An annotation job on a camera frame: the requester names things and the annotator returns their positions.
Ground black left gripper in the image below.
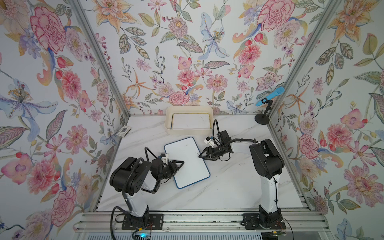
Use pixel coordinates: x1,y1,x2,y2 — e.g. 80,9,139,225
157,161,185,182

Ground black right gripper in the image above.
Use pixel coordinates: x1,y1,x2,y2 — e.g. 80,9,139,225
199,146,226,161

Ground blue-framed whiteboard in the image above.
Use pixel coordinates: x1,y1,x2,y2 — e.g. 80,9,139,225
164,137,211,189

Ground yellow-framed whiteboard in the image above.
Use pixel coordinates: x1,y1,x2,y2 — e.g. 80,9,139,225
171,113,211,130

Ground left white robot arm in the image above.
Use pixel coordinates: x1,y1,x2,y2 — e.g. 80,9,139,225
110,157,185,218

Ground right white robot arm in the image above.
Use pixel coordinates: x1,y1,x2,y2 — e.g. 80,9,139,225
199,131,285,229

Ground cream plastic storage box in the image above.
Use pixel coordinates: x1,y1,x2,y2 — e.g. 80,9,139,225
165,106,214,136

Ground small white card box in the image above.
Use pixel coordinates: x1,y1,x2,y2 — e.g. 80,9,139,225
116,126,131,138

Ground black microphone stand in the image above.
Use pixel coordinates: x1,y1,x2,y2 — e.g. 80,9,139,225
255,98,273,125

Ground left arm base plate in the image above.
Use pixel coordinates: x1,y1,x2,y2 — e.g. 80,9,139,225
122,214,164,230

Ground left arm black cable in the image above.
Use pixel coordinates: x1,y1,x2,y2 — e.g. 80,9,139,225
109,206,131,240

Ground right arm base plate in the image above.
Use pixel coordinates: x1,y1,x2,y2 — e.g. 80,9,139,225
240,213,287,231

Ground aluminium front rail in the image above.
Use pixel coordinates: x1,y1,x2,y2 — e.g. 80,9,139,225
74,208,334,240

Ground aluminium corner post left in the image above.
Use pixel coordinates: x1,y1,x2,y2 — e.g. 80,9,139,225
69,0,130,120

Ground aluminium corner post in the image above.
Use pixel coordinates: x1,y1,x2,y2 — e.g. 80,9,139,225
270,0,340,117
69,0,130,120

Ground aluminium corner post right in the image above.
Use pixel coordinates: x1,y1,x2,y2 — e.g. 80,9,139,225
270,0,340,117

